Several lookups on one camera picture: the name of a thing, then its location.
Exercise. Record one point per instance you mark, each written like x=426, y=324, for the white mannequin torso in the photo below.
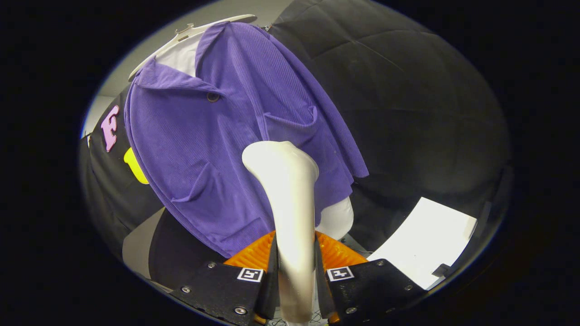
x=337, y=217

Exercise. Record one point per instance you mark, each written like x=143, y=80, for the white garment steamer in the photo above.
x=290, y=199

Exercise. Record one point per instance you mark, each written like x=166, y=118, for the grey drawer cabinet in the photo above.
x=136, y=244

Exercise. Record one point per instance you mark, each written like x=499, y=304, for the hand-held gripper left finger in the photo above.
x=271, y=280

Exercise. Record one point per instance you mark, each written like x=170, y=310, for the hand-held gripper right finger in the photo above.
x=321, y=285

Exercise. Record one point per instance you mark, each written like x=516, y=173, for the white clothes hanger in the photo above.
x=217, y=21

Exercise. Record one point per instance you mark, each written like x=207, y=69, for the white box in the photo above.
x=426, y=240

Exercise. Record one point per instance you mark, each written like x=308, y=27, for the purple jacket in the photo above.
x=204, y=149

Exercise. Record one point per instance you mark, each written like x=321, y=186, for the black backdrop cloth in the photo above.
x=408, y=113

